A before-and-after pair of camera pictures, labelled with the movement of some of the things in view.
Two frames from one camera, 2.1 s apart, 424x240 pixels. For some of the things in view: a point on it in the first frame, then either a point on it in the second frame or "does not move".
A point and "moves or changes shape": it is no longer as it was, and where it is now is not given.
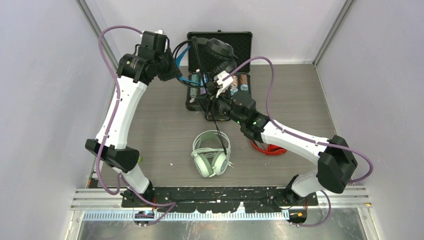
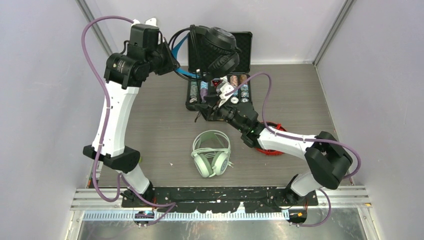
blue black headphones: x=197 y=59 moves or changes shape
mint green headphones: x=211 y=150 does not move
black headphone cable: x=208 y=96 to x=196 y=74
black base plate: x=219 y=199 does not move
